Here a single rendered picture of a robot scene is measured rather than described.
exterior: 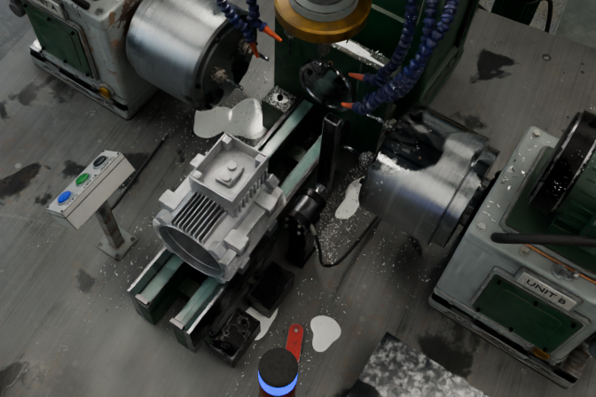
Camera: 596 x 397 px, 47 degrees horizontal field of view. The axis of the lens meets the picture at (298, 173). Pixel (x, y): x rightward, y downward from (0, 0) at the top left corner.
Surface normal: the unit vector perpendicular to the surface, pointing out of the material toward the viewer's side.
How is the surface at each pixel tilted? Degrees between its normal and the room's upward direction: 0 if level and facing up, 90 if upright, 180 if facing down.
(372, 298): 0
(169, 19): 20
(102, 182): 55
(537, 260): 0
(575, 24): 0
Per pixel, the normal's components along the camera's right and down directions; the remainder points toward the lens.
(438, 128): 0.16, -0.66
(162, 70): -0.52, 0.52
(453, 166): -0.09, -0.34
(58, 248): 0.04, -0.51
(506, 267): -0.55, 0.70
